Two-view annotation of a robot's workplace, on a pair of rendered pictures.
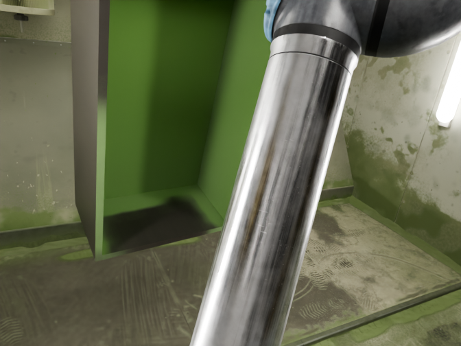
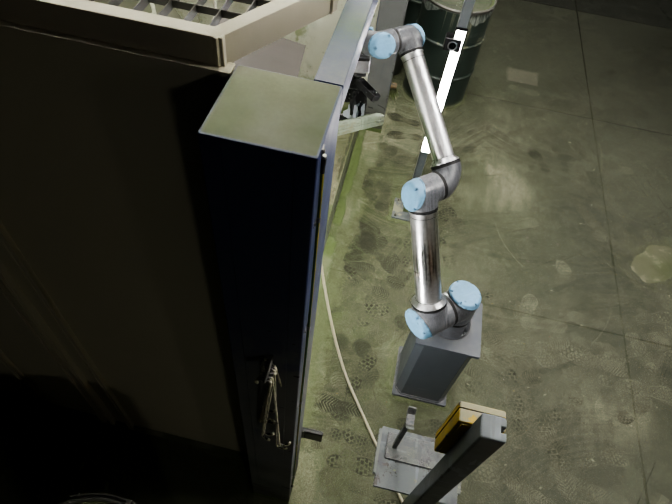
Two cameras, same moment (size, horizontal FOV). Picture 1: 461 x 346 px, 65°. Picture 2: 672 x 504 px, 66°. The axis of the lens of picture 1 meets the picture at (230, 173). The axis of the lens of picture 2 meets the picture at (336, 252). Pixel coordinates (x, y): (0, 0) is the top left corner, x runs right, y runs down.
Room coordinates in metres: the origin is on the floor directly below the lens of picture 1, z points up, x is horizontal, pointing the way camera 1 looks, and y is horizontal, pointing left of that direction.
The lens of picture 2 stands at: (-0.03, 1.25, 2.79)
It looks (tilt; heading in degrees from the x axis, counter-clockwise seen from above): 53 degrees down; 304
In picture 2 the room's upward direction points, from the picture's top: 9 degrees clockwise
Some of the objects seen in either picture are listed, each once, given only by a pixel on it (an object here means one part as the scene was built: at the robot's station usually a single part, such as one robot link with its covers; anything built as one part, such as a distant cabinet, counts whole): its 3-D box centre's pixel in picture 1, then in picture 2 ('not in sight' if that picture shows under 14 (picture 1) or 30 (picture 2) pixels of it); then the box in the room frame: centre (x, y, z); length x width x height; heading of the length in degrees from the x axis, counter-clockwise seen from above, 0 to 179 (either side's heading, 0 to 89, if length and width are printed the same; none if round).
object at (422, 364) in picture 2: not in sight; (434, 351); (0.22, -0.18, 0.32); 0.31 x 0.31 x 0.64; 29
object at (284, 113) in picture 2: not in sight; (275, 393); (0.44, 0.79, 1.14); 0.18 x 0.18 x 2.29; 29
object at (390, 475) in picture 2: not in sight; (417, 465); (-0.05, 0.52, 0.78); 0.31 x 0.23 x 0.01; 29
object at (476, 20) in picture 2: not in sight; (446, 45); (1.76, -2.52, 0.44); 0.59 x 0.58 x 0.89; 134
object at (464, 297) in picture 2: not in sight; (459, 303); (0.22, -0.17, 0.83); 0.17 x 0.15 x 0.18; 71
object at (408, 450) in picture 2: not in sight; (429, 446); (-0.04, 0.51, 0.95); 0.26 x 0.15 x 0.32; 29
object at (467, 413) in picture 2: not in sight; (467, 433); (-0.09, 0.59, 1.42); 0.12 x 0.06 x 0.26; 29
